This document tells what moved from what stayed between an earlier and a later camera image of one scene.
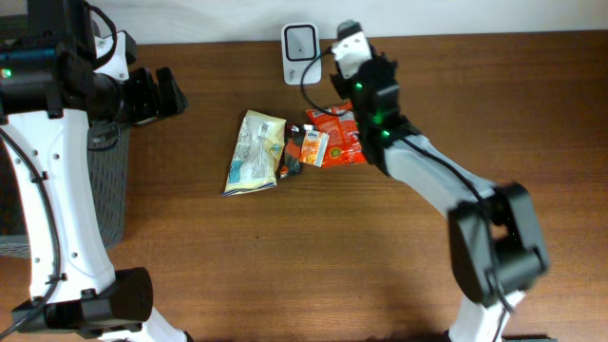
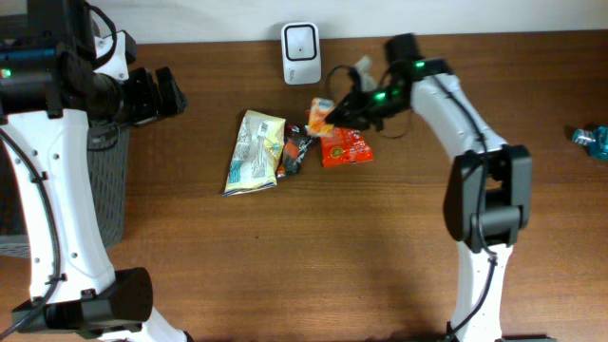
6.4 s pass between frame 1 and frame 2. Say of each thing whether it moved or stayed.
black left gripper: stayed
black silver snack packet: stayed
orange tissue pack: moved
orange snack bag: stayed
